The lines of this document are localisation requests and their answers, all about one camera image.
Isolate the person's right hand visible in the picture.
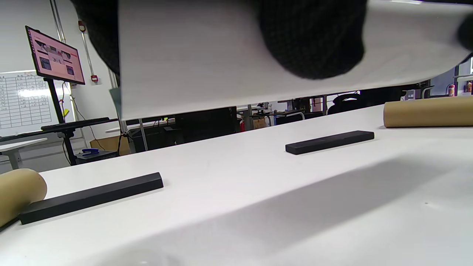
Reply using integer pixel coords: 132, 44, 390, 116
457, 17, 473, 63

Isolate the person's left hand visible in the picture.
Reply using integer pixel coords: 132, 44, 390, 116
70, 0, 368, 80

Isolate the brown cardboard mailing tube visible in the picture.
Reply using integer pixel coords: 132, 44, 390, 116
0, 168, 48, 228
382, 96, 473, 129

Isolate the black bar weight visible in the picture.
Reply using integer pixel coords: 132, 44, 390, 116
19, 172, 164, 225
285, 130, 375, 156

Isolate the colourful cartoon grid poster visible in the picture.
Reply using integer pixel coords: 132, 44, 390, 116
109, 0, 473, 121

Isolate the silver tripod pole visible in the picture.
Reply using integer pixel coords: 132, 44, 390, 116
107, 68, 138, 154

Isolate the brown cardboard box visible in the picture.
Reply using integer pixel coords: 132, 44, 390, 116
89, 136, 131, 156

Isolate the black low box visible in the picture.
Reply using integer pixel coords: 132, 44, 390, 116
75, 150, 120, 165

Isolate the black keyboard tray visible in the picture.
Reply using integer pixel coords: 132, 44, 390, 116
0, 117, 119, 141

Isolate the monitor with pink screen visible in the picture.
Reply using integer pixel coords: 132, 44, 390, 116
25, 25, 86, 85

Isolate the black monitor stand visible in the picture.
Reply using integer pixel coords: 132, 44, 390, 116
44, 78, 77, 166

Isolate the whiteboard with grid chart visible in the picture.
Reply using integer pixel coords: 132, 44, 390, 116
0, 69, 76, 136

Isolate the white side desk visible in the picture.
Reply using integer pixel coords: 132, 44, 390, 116
0, 138, 48, 170

